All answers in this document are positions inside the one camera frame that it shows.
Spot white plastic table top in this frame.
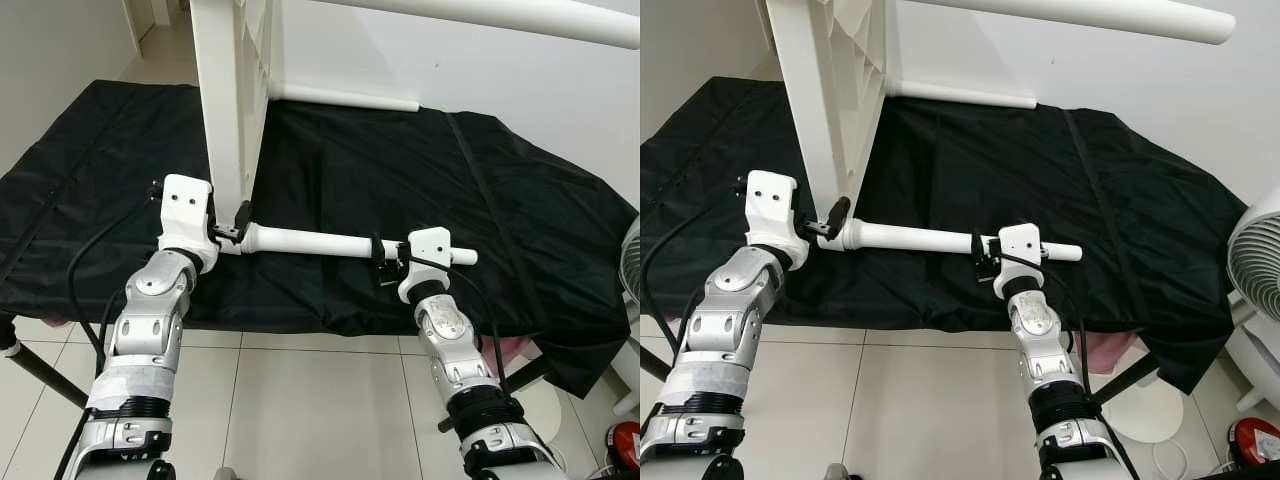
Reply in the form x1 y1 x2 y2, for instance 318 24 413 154
765 0 901 226
188 0 284 229

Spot black table cloth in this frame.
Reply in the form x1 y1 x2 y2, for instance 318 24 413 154
640 77 1246 396
0 80 641 399

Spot pink fabric piece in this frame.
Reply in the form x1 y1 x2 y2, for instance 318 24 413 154
1085 332 1146 373
498 335 536 369

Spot red black round device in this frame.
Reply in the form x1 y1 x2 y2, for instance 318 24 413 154
610 420 641 473
1230 417 1280 466

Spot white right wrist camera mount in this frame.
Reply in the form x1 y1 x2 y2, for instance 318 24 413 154
992 223 1044 299
398 227 453 304

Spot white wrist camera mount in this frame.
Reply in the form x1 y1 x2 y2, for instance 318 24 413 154
743 170 809 269
992 223 1044 299
398 227 453 304
158 174 216 271

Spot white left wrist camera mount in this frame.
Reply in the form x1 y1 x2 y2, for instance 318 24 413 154
158 174 216 271
743 170 809 269

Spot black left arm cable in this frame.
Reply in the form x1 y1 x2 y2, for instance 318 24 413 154
65 180 166 371
640 178 751 366

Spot white door frame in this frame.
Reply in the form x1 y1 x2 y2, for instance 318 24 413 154
125 0 161 51

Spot thick white cable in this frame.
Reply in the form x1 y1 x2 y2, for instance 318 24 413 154
1150 440 1231 479

